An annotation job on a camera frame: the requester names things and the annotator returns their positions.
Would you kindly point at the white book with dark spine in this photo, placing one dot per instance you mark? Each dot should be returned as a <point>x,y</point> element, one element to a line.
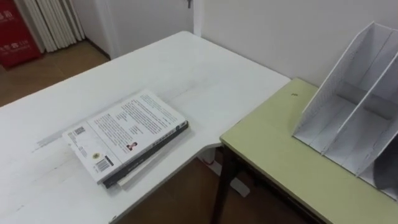
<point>124,130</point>

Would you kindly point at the pale green desk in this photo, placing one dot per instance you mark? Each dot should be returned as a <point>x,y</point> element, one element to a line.
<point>280,161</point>

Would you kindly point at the white standing desk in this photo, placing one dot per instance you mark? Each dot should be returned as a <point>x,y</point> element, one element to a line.
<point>93,81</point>

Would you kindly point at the white file organizer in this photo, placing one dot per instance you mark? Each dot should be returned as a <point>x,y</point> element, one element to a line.
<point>348,93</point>

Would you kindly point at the white folded panels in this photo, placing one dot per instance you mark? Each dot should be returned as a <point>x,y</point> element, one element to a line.
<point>53,21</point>

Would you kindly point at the red cabinet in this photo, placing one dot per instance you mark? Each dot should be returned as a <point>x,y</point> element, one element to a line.
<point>15,37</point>

